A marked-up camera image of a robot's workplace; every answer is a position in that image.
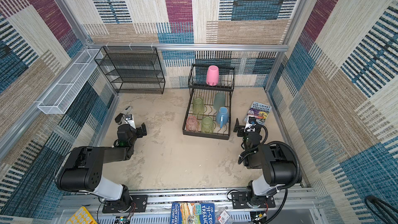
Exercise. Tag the opaque pink plastic cup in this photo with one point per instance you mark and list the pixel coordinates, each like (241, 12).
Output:
(212, 76)

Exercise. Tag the treehouse paperback book on table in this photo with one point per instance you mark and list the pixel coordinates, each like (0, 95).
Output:
(260, 111)

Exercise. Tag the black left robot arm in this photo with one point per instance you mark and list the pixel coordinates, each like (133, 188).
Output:
(82, 171)

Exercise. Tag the yellow perforated tray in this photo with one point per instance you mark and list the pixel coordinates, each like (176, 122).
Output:
(81, 216)

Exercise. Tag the black white stapler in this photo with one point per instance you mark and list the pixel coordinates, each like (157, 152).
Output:
(119, 119)

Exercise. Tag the black wire dish rack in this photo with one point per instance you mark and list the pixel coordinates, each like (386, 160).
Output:
(200, 89)

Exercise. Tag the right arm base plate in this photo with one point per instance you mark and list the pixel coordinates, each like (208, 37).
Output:
(241, 200)

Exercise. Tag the green plastic cup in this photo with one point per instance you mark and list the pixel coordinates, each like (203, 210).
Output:
(198, 106)
(207, 125)

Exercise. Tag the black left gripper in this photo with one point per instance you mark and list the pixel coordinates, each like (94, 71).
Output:
(139, 131)

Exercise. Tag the black mesh shelf unit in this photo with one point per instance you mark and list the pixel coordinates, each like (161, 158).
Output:
(132, 69)

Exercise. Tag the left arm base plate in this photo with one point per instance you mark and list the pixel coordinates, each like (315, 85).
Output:
(136, 203)

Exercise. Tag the treehouse book at front edge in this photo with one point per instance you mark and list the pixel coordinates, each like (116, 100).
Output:
(192, 213)

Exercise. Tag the blue white ceramic mug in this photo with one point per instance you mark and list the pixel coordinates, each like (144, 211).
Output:
(222, 117)

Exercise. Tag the pink translucent plastic cup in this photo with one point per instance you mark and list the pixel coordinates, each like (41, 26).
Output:
(192, 124)

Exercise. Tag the white wire wall basket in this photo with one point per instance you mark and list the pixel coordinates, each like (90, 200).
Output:
(65, 91)

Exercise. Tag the small clear packet with label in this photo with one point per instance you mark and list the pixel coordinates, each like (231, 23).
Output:
(223, 217)

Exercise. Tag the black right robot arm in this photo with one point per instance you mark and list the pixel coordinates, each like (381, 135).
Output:
(278, 161)

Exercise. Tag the teal translucent plastic cup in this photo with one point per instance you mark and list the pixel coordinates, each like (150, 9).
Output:
(219, 100)

